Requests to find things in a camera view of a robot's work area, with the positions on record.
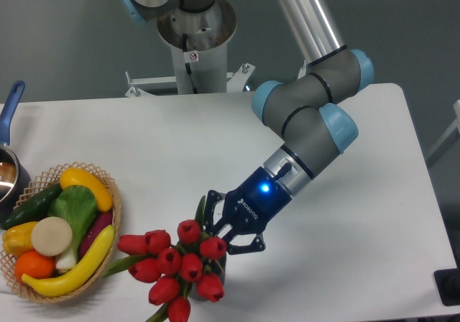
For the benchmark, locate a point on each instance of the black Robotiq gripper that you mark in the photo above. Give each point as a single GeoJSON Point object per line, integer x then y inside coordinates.
{"type": "Point", "coordinates": [247, 209]}

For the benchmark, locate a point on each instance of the red tulip bouquet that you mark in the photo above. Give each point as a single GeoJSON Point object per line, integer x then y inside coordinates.
{"type": "Point", "coordinates": [151, 258]}

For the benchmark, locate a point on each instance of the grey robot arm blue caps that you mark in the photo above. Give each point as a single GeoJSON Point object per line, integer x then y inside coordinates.
{"type": "Point", "coordinates": [305, 114]}

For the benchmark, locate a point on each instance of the dark grey ribbed vase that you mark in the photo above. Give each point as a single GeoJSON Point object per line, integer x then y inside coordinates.
{"type": "Point", "coordinates": [202, 269]}

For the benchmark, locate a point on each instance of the purple eggplant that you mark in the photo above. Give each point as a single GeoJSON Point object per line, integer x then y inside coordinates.
{"type": "Point", "coordinates": [101, 221]}

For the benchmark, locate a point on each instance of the green bok choy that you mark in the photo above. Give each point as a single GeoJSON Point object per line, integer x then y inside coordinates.
{"type": "Point", "coordinates": [76, 205]}

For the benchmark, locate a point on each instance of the yellow squash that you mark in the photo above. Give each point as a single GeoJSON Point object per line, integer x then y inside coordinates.
{"type": "Point", "coordinates": [79, 176]}

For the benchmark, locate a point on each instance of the yellow banana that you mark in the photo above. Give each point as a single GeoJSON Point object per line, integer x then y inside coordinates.
{"type": "Point", "coordinates": [80, 274]}

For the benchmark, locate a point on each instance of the beige round disc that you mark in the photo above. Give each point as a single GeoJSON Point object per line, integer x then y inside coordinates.
{"type": "Point", "coordinates": [51, 236]}

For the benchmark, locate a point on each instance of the green cucumber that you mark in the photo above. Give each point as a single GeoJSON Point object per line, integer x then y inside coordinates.
{"type": "Point", "coordinates": [34, 208]}

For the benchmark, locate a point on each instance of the orange fruit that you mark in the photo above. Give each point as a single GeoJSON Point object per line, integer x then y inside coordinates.
{"type": "Point", "coordinates": [35, 265]}

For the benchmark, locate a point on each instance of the black device at table edge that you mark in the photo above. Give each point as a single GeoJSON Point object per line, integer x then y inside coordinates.
{"type": "Point", "coordinates": [447, 282]}

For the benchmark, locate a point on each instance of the yellow bell pepper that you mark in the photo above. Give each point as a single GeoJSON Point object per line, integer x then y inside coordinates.
{"type": "Point", "coordinates": [18, 239]}

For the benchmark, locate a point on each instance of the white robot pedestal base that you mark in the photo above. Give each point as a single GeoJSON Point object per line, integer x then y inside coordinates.
{"type": "Point", "coordinates": [198, 45]}

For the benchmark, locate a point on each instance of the blue handled saucepan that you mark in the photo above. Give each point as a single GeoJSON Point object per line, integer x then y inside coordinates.
{"type": "Point", "coordinates": [14, 177]}

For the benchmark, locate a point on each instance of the white frame at right edge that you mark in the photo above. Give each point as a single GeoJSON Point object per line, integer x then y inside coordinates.
{"type": "Point", "coordinates": [445, 141]}

